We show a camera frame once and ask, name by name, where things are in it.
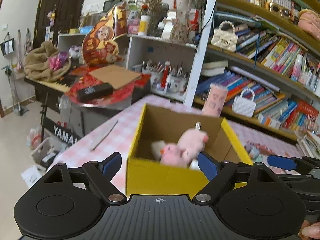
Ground brown cardboard sheet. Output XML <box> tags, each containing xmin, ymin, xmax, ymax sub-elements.
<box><xmin>88</xmin><ymin>65</ymin><xmax>143</xmax><ymax>90</ymax></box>

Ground black electric piano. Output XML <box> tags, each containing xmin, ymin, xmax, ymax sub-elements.
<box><xmin>24</xmin><ymin>76</ymin><xmax>84</xmax><ymax>146</ymax></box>

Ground pots of pens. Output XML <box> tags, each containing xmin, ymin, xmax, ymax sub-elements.
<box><xmin>141</xmin><ymin>59</ymin><xmax>191</xmax><ymax>95</ymax></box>

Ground floor mop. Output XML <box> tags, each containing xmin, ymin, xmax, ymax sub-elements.
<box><xmin>1</xmin><ymin>64</ymin><xmax>28</xmax><ymax>116</ymax></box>

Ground pink plush toy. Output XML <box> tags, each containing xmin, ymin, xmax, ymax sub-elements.
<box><xmin>297</xmin><ymin>8</ymin><xmax>320</xmax><ymax>41</ymax></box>

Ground white bottle yellow label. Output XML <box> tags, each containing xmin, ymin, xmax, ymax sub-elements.
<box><xmin>137</xmin><ymin>15</ymin><xmax>151</xmax><ymax>36</ymax></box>

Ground red boxed book set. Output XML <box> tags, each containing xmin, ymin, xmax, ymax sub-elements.
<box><xmin>282</xmin><ymin>100</ymin><xmax>320</xmax><ymax>131</ymax></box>

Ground black white hanging bag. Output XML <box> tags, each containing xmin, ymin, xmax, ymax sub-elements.
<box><xmin>0</xmin><ymin>32</ymin><xmax>15</xmax><ymax>56</ymax></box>

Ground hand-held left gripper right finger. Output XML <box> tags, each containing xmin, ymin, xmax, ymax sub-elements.
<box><xmin>192</xmin><ymin>152</ymin><xmax>277</xmax><ymax>204</ymax></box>

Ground row of leaning books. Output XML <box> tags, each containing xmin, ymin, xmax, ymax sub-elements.
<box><xmin>197</xmin><ymin>69</ymin><xmax>298</xmax><ymax>128</ymax></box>
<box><xmin>234</xmin><ymin>28</ymin><xmax>320</xmax><ymax>93</ymax></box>

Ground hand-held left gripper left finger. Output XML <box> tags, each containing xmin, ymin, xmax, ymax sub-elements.
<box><xmin>42</xmin><ymin>152</ymin><xmax>128</xmax><ymax>205</ymax></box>

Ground grey metal strip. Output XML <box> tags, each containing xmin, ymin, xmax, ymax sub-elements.
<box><xmin>89</xmin><ymin>120</ymin><xmax>119</xmax><ymax>152</ymax></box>

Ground stack of papers and booklets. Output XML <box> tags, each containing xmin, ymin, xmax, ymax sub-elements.
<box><xmin>296</xmin><ymin>129</ymin><xmax>320</xmax><ymax>160</ymax></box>

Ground orange white blue carton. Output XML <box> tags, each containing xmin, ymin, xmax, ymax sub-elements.
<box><xmin>257</xmin><ymin>114</ymin><xmax>282</xmax><ymax>130</ymax></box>

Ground cream quilted pearl-handle handbag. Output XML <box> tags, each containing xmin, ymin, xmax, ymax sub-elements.
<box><xmin>210</xmin><ymin>21</ymin><xmax>238</xmax><ymax>53</ymax></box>

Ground gold twin-lens gadget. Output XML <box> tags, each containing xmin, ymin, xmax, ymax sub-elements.
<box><xmin>269</xmin><ymin>2</ymin><xmax>295</xmax><ymax>22</ymax></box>

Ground white quilted pearl-handle handbag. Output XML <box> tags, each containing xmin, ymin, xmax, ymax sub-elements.
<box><xmin>232</xmin><ymin>88</ymin><xmax>257</xmax><ymax>118</ymax></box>

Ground white shelf unit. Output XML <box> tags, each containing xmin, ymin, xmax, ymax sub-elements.
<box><xmin>126</xmin><ymin>34</ymin><xmax>198</xmax><ymax>101</ymax></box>

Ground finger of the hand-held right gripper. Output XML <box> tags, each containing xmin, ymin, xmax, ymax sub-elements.
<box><xmin>267</xmin><ymin>154</ymin><xmax>320</xmax><ymax>175</ymax></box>

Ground white letter ornament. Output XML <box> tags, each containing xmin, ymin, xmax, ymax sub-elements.
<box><xmin>162</xmin><ymin>11</ymin><xmax>178</xmax><ymax>40</ymax></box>

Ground long black case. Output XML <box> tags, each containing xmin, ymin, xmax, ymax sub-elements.
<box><xmin>76</xmin><ymin>82</ymin><xmax>113</xmax><ymax>103</ymax></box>

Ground gold printed foil bag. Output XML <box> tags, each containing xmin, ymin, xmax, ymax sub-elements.
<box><xmin>82</xmin><ymin>4</ymin><xmax>127</xmax><ymax>67</ymax></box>

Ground pink plush pig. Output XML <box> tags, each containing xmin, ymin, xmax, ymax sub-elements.
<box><xmin>177</xmin><ymin>122</ymin><xmax>210</xmax><ymax>161</ymax></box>

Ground pink cylindrical pen holder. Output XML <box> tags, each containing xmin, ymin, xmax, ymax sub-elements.
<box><xmin>202</xmin><ymin>83</ymin><xmax>229</xmax><ymax>118</ymax></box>

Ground beige fleece blanket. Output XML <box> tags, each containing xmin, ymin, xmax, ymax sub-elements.
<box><xmin>23</xmin><ymin>41</ymin><xmax>72</xmax><ymax>82</ymax></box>

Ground clear plastic storage bin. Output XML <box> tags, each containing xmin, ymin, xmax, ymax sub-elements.
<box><xmin>21</xmin><ymin>127</ymin><xmax>66</xmax><ymax>188</ymax></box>

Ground white rolled paper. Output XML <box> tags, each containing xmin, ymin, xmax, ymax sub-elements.
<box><xmin>229</xmin><ymin>66</ymin><xmax>281</xmax><ymax>92</ymax></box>

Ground dark brown door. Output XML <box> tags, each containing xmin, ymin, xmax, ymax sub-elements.
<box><xmin>33</xmin><ymin>0</ymin><xmax>90</xmax><ymax>48</ymax></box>

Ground yellow cardboard box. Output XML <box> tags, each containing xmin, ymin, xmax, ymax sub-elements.
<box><xmin>125</xmin><ymin>103</ymin><xmax>253</xmax><ymax>197</ymax></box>

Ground wooden bookshelf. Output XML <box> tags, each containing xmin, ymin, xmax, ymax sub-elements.
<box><xmin>183</xmin><ymin>0</ymin><xmax>320</xmax><ymax>142</ymax></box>

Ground grey-green toy figure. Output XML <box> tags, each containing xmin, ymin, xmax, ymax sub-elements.
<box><xmin>246</xmin><ymin>142</ymin><xmax>260</xmax><ymax>161</ymax></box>

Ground person's right hand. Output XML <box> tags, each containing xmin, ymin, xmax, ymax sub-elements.
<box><xmin>299</xmin><ymin>221</ymin><xmax>320</xmax><ymax>240</ymax></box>

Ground small pink plush chick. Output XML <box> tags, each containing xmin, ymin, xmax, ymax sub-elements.
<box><xmin>159</xmin><ymin>144</ymin><xmax>193</xmax><ymax>168</ymax></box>

